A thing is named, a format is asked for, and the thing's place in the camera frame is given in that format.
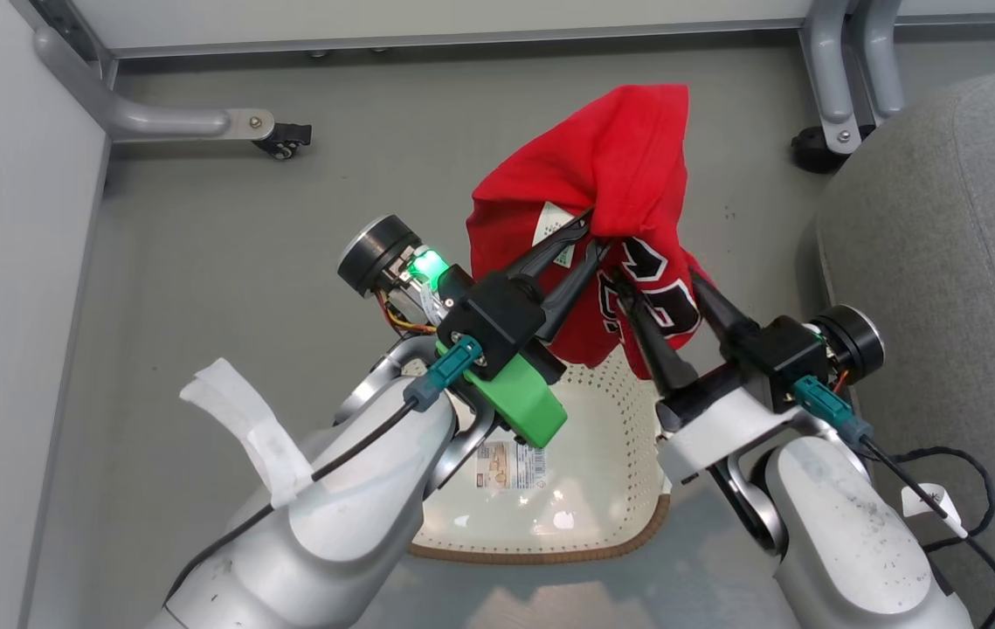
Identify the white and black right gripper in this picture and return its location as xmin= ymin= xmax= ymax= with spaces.
xmin=614 ymin=272 xmax=886 ymax=487

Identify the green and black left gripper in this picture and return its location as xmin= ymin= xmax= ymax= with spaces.
xmin=337 ymin=209 xmax=612 ymax=449

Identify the red jersey shirt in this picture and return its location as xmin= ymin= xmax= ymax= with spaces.
xmin=466 ymin=84 xmax=713 ymax=381

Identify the grey fabric sofa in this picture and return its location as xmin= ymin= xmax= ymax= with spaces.
xmin=798 ymin=66 xmax=995 ymax=629

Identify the white perforated laundry basket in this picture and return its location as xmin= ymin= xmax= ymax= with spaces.
xmin=404 ymin=352 xmax=674 ymax=565

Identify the printed basket label sticker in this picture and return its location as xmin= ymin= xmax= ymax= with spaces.
xmin=474 ymin=440 xmax=549 ymax=491

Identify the black caster wheel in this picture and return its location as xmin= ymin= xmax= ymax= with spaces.
xmin=252 ymin=123 xmax=314 ymax=161
xmin=791 ymin=125 xmax=844 ymax=175

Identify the grey upright partition foot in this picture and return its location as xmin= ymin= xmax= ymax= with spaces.
xmin=851 ymin=0 xmax=907 ymax=120
xmin=798 ymin=0 xmax=865 ymax=156

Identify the white tape strip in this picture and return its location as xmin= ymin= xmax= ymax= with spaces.
xmin=179 ymin=357 xmax=315 ymax=509

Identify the long grey partition foot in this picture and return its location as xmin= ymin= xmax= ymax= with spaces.
xmin=33 ymin=25 xmax=276 ymax=144

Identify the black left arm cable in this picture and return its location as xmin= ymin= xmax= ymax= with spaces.
xmin=163 ymin=336 xmax=486 ymax=609

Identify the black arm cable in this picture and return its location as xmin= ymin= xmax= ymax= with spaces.
xmin=163 ymin=336 xmax=486 ymax=609
xmin=793 ymin=376 xmax=995 ymax=629

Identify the white cable tag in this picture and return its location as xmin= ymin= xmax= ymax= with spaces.
xmin=901 ymin=482 xmax=971 ymax=539

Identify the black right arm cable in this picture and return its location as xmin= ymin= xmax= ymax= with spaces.
xmin=793 ymin=376 xmax=995 ymax=629

